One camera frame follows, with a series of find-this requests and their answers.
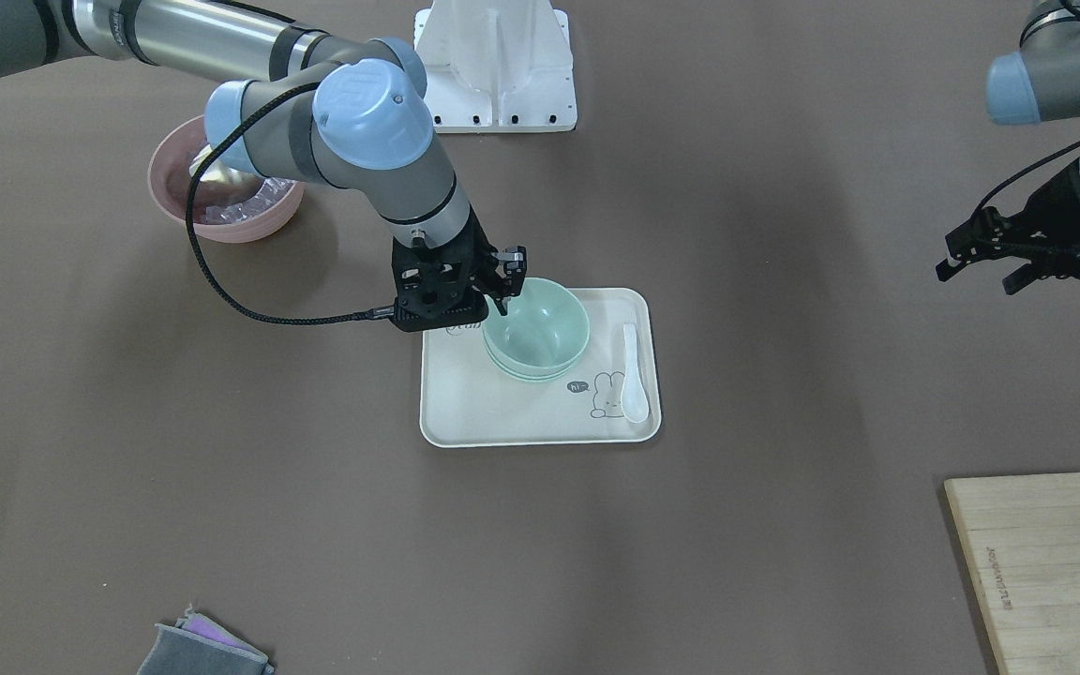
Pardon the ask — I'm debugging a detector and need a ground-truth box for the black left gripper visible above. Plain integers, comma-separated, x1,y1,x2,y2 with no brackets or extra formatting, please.
936,165,1080,282

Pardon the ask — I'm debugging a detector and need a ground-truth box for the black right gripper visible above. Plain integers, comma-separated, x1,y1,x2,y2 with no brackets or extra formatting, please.
390,213,528,333

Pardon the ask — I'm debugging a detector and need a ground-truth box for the green bowl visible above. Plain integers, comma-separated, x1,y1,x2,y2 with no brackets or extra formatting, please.
483,276,591,368
486,347,583,382

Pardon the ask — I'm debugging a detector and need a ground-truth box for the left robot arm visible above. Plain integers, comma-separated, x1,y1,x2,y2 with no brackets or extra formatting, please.
501,1,1080,302

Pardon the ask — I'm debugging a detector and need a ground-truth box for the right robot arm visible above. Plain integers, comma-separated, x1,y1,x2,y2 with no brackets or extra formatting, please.
0,1,543,332

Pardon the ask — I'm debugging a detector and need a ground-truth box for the green bowl on tray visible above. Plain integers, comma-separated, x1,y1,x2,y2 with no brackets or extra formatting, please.
486,347,583,382

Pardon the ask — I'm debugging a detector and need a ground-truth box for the cream serving tray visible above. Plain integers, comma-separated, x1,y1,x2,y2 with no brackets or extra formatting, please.
419,288,663,448

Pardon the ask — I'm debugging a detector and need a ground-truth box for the white ceramic spoon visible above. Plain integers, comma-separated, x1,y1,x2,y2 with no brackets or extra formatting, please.
619,323,651,424

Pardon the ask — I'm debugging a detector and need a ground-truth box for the silver foil wrapped item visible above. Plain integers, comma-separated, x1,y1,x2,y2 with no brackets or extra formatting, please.
193,159,295,225

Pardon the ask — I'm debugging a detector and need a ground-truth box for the bamboo cutting board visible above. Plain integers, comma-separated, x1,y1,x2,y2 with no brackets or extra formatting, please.
944,472,1080,674

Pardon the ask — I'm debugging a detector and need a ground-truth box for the pink bowl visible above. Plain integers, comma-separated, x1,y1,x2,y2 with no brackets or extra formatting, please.
147,114,306,244

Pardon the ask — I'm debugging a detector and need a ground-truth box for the grey folded cloth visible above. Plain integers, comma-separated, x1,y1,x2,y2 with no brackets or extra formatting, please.
137,607,276,674

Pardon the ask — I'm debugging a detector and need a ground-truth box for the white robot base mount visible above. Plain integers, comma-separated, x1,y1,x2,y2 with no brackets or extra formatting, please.
414,1,578,134

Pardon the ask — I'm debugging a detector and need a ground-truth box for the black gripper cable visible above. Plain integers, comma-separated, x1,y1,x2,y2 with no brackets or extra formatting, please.
185,80,400,327

